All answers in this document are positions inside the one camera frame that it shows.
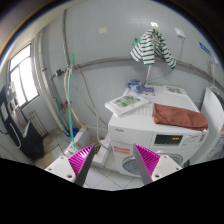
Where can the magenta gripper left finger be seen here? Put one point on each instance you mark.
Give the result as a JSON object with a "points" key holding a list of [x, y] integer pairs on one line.
{"points": [[75, 167]]}

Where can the black appliance at left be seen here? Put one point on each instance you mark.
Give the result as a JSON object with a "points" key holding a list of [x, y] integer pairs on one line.
{"points": [[19, 128]]}

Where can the blue crumpled cloth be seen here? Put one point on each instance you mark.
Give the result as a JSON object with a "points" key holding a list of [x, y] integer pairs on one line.
{"points": [[136, 86]]}

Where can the small illustrated booklet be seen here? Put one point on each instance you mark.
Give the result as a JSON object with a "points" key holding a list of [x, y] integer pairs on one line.
{"points": [[174, 90]]}

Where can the horizontal grey wall pipe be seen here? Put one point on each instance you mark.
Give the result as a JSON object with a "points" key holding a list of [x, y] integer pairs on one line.
{"points": [[203, 73]]}

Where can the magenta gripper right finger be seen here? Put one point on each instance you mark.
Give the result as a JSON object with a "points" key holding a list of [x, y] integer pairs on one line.
{"points": [[152, 166]]}

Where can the green illustrated box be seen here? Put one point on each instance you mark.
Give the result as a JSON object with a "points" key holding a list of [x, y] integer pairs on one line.
{"points": [[126, 103]]}

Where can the brown folded towel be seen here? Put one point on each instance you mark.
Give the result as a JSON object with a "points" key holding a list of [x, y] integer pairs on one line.
{"points": [[175, 116]]}

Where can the bright window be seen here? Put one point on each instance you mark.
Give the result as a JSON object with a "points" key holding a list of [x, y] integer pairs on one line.
{"points": [[21, 74]]}

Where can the white wall socket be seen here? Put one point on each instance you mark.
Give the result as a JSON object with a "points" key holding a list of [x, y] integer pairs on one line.
{"points": [[180, 33]]}

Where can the white appliance at right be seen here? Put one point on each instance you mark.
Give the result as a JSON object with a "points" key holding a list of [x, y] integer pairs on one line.
{"points": [[213, 109]]}

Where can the white washing machine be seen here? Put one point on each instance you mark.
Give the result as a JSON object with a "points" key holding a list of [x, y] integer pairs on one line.
{"points": [[138, 127]]}

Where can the white radiator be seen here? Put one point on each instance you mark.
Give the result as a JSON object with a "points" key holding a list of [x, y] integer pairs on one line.
{"points": [[33, 118]]}

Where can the green white striped shirt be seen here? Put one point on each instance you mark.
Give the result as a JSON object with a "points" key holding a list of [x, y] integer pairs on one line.
{"points": [[151, 45]]}

